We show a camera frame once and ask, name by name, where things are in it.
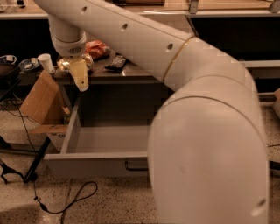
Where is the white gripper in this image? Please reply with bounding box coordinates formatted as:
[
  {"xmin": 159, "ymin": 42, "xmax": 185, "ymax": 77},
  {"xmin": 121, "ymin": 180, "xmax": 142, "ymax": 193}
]
[{"xmin": 52, "ymin": 30, "xmax": 88, "ymax": 92}]

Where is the crushed gold can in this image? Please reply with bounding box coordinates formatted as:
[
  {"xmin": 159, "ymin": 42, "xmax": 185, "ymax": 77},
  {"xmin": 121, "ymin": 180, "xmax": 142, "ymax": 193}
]
[{"xmin": 57, "ymin": 53, "xmax": 95, "ymax": 77}]

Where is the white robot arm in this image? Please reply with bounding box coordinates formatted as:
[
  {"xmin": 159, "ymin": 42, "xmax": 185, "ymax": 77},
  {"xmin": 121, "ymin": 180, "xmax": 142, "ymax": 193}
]
[{"xmin": 35, "ymin": 0, "xmax": 270, "ymax": 224}]

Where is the open grey top drawer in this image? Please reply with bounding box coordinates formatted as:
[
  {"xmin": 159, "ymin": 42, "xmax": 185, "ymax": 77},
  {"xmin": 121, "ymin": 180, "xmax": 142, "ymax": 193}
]
[{"xmin": 44, "ymin": 96, "xmax": 149, "ymax": 179}]

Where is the orange chip bag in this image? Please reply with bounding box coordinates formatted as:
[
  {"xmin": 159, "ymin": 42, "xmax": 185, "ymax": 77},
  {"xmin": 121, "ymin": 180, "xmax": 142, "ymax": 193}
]
[{"xmin": 86, "ymin": 40, "xmax": 111, "ymax": 60}]

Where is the white paper cup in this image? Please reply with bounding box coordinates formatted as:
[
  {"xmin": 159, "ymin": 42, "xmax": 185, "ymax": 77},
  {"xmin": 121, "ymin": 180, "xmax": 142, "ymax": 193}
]
[{"xmin": 38, "ymin": 53, "xmax": 54, "ymax": 73}]

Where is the black snack bar packet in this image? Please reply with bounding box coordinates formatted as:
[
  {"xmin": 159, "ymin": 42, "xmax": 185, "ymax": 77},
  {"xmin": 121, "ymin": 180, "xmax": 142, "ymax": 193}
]
[{"xmin": 105, "ymin": 54, "xmax": 127, "ymax": 73}]

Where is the blue bowl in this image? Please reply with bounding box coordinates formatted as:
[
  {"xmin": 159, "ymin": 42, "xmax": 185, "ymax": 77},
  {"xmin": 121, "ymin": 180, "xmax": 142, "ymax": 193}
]
[{"xmin": 19, "ymin": 58, "xmax": 41, "ymax": 73}]

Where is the cardboard box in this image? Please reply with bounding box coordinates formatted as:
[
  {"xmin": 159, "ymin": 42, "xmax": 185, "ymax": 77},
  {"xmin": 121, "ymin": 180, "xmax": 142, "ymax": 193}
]
[{"xmin": 20, "ymin": 71, "xmax": 71, "ymax": 151}]

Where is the grey cabinet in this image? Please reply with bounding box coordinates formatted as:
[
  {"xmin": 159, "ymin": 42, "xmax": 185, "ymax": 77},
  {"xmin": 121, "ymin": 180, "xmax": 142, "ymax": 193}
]
[{"xmin": 53, "ymin": 13, "xmax": 193, "ymax": 112}]

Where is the dark bowl at left edge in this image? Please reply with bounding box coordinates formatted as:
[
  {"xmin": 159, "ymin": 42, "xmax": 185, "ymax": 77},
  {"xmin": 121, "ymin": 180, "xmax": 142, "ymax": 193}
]
[{"xmin": 0, "ymin": 55, "xmax": 17, "ymax": 76}]

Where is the black table leg left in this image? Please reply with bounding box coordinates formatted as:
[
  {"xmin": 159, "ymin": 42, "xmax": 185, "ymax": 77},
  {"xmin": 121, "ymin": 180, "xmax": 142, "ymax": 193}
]
[{"xmin": 24, "ymin": 136, "xmax": 51, "ymax": 183}]

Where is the black drawer handle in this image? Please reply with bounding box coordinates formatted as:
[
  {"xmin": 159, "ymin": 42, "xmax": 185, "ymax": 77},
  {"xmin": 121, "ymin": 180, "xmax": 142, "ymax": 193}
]
[{"xmin": 125, "ymin": 161, "xmax": 149, "ymax": 172}]

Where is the black floor cable left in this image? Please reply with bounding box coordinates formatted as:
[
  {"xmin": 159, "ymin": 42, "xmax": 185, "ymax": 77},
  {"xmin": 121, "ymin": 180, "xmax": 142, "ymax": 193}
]
[{"xmin": 32, "ymin": 180, "xmax": 99, "ymax": 224}]

